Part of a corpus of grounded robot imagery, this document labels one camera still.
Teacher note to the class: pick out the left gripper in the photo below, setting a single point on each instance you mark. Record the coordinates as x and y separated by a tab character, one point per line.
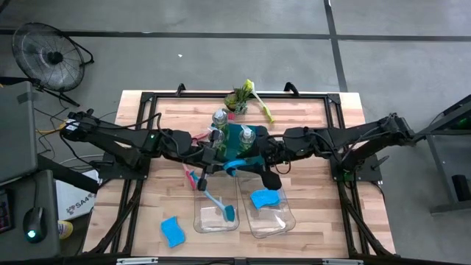
208	163

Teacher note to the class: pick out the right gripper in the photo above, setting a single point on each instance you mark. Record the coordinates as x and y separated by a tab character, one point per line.
271	178

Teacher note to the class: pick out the blue dish brush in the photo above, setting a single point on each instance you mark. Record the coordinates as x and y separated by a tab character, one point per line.
215	201

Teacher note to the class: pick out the clear plastic bin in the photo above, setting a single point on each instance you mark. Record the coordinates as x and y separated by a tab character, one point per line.
272	221
217	225

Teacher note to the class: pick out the green soap pump bottle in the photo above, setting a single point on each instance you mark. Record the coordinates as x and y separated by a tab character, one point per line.
246	138
216	137
220	117

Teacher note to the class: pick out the lime green dish brush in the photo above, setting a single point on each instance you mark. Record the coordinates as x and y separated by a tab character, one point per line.
262	105

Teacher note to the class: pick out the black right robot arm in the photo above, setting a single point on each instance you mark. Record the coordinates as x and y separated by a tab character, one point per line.
349	136

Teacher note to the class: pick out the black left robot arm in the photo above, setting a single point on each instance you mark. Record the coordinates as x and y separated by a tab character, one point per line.
121	138

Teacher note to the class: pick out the teal plastic bin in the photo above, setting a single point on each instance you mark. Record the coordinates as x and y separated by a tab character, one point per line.
232	147

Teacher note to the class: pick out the potted succulent plant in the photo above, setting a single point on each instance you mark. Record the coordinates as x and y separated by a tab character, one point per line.
237	101

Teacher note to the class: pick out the white cardboard box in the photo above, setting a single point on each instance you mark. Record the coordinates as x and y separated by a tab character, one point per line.
75	200

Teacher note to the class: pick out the yellow white cup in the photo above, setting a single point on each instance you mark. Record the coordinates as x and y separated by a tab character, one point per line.
65	229

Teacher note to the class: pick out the grey desk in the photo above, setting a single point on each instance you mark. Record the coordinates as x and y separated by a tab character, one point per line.
44	191

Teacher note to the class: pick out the yellow power plug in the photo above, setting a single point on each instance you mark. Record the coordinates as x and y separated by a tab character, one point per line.
51	129

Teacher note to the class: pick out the black computer mouse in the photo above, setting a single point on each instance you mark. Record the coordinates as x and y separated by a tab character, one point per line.
34	224

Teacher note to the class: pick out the black box on stand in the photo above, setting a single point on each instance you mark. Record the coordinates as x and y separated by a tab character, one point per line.
461	187

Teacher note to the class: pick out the black floor fan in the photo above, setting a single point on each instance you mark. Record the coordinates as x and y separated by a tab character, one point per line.
48	57

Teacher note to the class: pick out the black keyboard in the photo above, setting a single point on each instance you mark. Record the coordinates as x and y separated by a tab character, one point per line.
3	217

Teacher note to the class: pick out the black metal table frame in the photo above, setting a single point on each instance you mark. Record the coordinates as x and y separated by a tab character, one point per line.
202	95

